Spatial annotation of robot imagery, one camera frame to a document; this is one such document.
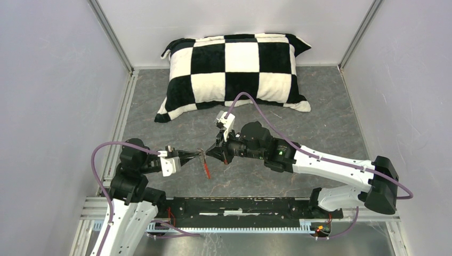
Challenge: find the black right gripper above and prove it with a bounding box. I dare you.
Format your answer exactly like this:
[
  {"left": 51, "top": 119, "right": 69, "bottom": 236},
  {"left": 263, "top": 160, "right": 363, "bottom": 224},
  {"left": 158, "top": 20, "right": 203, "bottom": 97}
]
[{"left": 206, "top": 125, "right": 265, "bottom": 165}]

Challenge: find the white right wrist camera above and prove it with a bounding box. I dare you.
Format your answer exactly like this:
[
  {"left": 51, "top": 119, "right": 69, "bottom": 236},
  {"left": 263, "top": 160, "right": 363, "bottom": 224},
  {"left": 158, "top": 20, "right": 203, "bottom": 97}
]
[{"left": 215, "top": 111, "right": 235, "bottom": 142}]

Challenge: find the white slotted cable duct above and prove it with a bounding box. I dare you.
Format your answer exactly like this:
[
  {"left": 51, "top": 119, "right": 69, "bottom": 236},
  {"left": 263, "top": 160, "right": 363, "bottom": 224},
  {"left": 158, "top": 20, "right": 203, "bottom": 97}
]
[{"left": 92, "top": 220, "right": 315, "bottom": 234}]

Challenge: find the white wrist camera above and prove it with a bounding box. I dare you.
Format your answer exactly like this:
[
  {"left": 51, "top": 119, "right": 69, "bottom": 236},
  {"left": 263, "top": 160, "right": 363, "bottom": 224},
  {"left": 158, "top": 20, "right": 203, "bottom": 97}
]
[
  {"left": 215, "top": 111, "right": 235, "bottom": 142},
  {"left": 158, "top": 148, "right": 181, "bottom": 177}
]

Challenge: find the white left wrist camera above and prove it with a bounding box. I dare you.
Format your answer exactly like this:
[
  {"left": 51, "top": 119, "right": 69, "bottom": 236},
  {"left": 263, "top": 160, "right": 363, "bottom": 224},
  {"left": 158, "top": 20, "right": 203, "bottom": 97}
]
[{"left": 158, "top": 148, "right": 181, "bottom": 177}]

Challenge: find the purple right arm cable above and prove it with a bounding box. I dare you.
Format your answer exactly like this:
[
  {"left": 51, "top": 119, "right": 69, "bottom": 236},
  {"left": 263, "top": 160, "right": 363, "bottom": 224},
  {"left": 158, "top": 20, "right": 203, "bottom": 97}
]
[{"left": 224, "top": 92, "right": 414, "bottom": 240}]

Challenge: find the metal key organizer red handle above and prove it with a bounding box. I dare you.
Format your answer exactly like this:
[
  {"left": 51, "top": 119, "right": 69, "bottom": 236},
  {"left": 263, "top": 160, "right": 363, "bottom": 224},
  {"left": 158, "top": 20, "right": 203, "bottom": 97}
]
[{"left": 197, "top": 148, "right": 211, "bottom": 179}]

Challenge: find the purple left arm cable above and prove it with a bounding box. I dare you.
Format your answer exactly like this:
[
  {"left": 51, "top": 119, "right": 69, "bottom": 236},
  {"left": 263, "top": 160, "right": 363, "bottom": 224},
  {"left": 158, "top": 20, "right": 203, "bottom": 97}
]
[{"left": 92, "top": 141, "right": 200, "bottom": 256}]

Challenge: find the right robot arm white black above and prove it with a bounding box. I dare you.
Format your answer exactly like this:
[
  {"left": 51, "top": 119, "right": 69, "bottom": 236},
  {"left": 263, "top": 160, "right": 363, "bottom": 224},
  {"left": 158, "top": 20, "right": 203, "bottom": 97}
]
[{"left": 206, "top": 122, "right": 399, "bottom": 218}]

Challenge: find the black white checkered pillow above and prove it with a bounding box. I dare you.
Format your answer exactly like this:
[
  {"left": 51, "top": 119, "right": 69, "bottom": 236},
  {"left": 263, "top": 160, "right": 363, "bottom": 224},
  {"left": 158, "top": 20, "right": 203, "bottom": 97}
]
[{"left": 155, "top": 33, "right": 311, "bottom": 123}]

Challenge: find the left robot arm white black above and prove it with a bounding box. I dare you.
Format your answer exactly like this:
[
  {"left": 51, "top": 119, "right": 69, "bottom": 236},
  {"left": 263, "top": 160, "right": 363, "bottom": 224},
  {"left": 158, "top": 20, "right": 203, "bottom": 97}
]
[{"left": 91, "top": 139, "right": 201, "bottom": 255}]

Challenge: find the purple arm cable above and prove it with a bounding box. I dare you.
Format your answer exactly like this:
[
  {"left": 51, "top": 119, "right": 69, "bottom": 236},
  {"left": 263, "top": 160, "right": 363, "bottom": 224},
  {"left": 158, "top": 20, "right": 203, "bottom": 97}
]
[
  {"left": 224, "top": 92, "right": 414, "bottom": 240},
  {"left": 92, "top": 141, "right": 200, "bottom": 256}
]

